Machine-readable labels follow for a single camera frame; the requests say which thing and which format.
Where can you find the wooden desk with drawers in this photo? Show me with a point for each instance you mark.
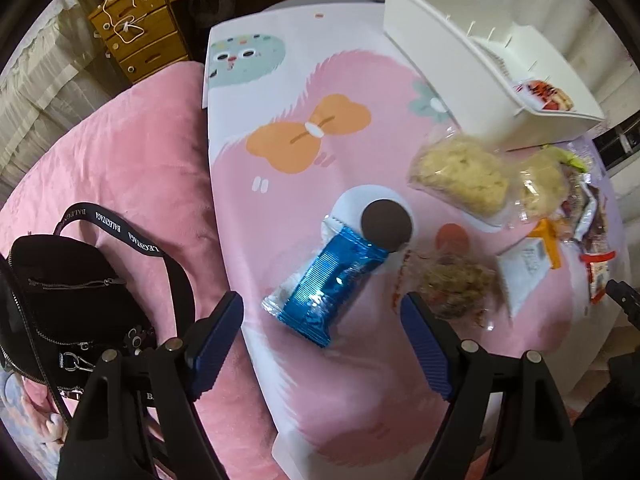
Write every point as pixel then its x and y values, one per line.
pixel 150 20

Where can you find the pink blanket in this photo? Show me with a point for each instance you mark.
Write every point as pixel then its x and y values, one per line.
pixel 130 160

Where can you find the brown mixed nut packet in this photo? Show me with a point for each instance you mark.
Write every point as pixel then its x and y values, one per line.
pixel 455 285

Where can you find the large yellow cracker packet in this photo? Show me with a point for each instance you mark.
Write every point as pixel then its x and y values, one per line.
pixel 460 175

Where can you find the floral white curtain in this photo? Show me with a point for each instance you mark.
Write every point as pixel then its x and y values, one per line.
pixel 565 0

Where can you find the red white cake packet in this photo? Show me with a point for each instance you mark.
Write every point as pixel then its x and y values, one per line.
pixel 542 94

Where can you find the blue cookie packet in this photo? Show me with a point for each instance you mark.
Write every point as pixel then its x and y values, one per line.
pixel 325 285

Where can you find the white lace cover cloth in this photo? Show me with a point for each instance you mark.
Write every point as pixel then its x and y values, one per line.
pixel 45 95

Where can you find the orange snack packet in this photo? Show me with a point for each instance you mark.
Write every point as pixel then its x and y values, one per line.
pixel 547 237

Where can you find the white plastic storage box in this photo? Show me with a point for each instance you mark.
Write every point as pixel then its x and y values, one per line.
pixel 440 45

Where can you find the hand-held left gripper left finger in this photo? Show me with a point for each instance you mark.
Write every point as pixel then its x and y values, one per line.
pixel 215 345

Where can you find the white snack packet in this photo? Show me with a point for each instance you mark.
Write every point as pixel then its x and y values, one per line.
pixel 522 270

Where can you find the red snack packet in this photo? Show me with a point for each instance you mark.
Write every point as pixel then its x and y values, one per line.
pixel 597 275

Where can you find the dark brown snack packet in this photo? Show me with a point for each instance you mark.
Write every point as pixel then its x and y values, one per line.
pixel 590 215

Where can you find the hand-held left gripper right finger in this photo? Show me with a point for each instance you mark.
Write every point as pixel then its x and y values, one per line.
pixel 425 350

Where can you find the cartoon printed tablecloth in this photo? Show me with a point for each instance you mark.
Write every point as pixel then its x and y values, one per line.
pixel 280 75

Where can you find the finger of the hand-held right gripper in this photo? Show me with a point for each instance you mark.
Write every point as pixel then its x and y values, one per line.
pixel 625 297

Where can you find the small yellow cracker packet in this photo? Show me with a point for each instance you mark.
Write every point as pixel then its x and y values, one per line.
pixel 542 185

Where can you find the green snack packet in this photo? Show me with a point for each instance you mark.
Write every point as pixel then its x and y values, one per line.
pixel 570 157

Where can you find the black handbag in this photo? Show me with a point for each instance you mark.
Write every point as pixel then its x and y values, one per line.
pixel 60 290

